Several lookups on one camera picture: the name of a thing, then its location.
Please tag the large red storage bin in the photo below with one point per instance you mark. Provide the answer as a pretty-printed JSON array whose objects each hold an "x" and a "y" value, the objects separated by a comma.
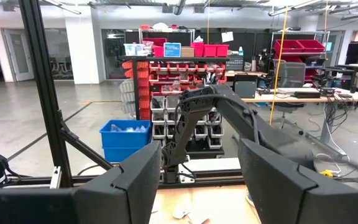
[{"x": 155, "y": 46}]

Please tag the white door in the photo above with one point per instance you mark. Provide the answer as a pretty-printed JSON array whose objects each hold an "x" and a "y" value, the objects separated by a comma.
[{"x": 19, "y": 56}]

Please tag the grey office chair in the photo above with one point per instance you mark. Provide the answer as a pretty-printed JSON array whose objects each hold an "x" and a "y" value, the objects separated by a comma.
[{"x": 291, "y": 74}]

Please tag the white frame bracket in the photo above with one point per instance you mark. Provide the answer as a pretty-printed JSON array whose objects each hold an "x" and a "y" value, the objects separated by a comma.
[
  {"x": 55, "y": 177},
  {"x": 183, "y": 174}
]

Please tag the long wooden desk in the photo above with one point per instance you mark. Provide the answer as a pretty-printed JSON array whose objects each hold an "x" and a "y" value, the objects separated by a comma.
[{"x": 275, "y": 99}]

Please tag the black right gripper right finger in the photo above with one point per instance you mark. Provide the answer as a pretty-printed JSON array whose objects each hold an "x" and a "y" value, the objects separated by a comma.
[{"x": 284, "y": 199}]

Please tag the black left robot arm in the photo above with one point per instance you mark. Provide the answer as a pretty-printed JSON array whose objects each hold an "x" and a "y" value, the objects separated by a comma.
[{"x": 238, "y": 115}]

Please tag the red white bin rack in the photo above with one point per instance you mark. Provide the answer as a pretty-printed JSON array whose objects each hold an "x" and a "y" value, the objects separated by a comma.
[{"x": 163, "y": 76}]

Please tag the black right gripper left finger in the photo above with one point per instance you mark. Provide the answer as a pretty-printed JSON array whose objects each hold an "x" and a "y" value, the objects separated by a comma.
[{"x": 120, "y": 199}]

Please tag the blue sign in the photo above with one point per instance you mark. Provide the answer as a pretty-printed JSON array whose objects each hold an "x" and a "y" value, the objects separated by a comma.
[{"x": 172, "y": 49}]

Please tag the grey equipment case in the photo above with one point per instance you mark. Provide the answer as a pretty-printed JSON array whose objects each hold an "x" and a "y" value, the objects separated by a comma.
[{"x": 245, "y": 88}]

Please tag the small cardboard box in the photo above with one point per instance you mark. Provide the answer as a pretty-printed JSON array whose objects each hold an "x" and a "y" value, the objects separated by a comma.
[{"x": 187, "y": 52}]

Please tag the flat black desk box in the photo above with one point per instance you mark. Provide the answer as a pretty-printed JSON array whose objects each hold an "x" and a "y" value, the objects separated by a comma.
[{"x": 307, "y": 95}]

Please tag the blue storage bin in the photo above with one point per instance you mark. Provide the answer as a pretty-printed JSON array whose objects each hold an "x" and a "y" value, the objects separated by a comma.
[{"x": 124, "y": 143}]

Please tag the white building column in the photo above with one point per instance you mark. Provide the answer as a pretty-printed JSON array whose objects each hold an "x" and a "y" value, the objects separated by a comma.
[{"x": 82, "y": 49}]

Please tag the white paper sign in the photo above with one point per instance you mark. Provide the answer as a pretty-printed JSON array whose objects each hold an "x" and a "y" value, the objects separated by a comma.
[{"x": 227, "y": 36}]

